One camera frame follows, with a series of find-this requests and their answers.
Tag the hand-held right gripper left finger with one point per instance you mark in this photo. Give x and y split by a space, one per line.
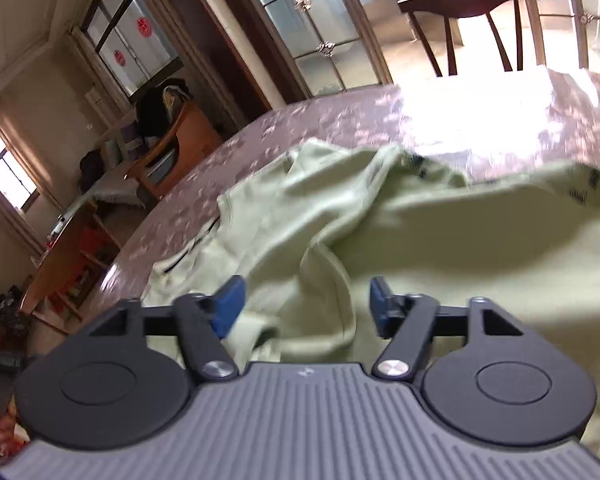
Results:
227 307

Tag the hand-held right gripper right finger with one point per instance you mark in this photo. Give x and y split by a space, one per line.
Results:
380 307

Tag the light green t-shirt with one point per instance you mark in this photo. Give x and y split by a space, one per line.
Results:
430 260

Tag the pile of dark clothes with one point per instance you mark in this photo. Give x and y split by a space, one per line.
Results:
155 105

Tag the light wooden table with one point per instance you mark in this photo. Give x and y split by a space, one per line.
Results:
65 255

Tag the brown wooden cabinet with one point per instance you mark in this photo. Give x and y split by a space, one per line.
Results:
190 140

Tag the glass panel door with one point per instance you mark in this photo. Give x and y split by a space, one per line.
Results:
300 25
555 10

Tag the window with red stickers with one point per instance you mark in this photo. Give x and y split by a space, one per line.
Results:
125 20

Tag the dark wooden side table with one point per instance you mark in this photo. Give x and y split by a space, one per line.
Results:
460 0

